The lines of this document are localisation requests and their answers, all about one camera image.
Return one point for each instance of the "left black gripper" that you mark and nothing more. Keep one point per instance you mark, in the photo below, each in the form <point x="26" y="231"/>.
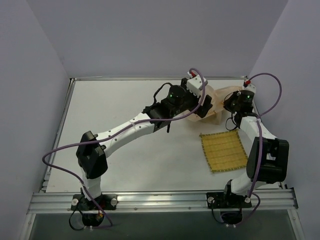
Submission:
<point x="200" y="100"/>

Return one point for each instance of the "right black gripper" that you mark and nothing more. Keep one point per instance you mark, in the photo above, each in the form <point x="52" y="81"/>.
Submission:
<point x="230" y="104"/>

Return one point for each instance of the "translucent plastic bag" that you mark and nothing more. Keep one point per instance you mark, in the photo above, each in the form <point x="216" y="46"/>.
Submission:
<point x="214" y="115"/>

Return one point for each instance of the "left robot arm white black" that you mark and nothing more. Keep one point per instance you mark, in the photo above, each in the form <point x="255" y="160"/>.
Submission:
<point x="94" y="150"/>

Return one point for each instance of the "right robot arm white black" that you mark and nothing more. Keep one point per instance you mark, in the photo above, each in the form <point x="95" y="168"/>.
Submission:
<point x="267" y="162"/>

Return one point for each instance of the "yellow woven bamboo mat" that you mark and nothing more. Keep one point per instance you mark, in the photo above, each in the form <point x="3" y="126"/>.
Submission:
<point x="223" y="151"/>

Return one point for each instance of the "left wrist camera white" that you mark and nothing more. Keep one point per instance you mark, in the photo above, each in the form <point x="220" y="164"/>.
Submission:
<point x="195" y="84"/>

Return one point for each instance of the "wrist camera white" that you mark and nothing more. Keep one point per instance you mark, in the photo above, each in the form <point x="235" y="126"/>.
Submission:
<point x="249" y="86"/>
<point x="195" y="84"/>

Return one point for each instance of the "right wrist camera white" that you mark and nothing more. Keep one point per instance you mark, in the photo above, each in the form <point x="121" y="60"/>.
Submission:
<point x="249" y="86"/>

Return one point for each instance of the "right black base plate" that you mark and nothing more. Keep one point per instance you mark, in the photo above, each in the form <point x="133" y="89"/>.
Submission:
<point x="218" y="200"/>

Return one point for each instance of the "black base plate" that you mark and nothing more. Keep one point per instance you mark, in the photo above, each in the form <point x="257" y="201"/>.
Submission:
<point x="218" y="200"/>
<point x="106" y="202"/>

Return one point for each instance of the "aluminium front rail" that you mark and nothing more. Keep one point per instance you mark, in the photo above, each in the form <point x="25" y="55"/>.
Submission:
<point x="161" y="201"/>

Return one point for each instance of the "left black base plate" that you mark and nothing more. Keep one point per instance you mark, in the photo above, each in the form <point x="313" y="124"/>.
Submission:
<point x="106" y="202"/>

